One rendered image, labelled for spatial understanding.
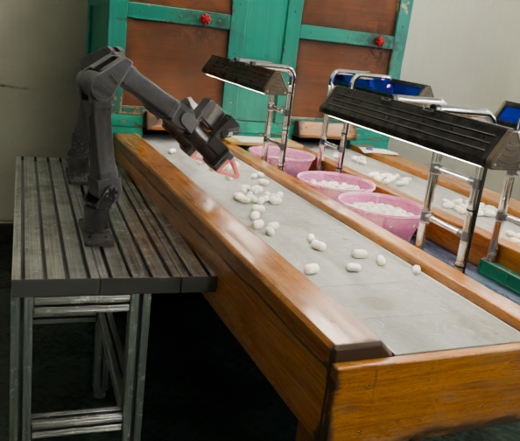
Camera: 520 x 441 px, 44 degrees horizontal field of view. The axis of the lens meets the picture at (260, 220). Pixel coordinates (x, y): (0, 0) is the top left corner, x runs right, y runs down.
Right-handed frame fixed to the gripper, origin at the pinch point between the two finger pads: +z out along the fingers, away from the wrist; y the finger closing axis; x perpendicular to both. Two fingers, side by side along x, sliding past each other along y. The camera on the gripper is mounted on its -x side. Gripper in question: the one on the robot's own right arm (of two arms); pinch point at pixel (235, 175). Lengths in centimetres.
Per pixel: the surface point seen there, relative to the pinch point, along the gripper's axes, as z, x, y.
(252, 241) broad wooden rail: -5.4, 11.2, -41.7
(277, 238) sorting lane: 4.0, 6.5, -33.2
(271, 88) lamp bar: -5.4, -27.1, 12.0
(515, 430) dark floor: 131, -4, -29
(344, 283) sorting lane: 6, 5, -62
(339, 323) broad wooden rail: -6, 12, -84
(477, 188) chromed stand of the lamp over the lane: 14, -30, -63
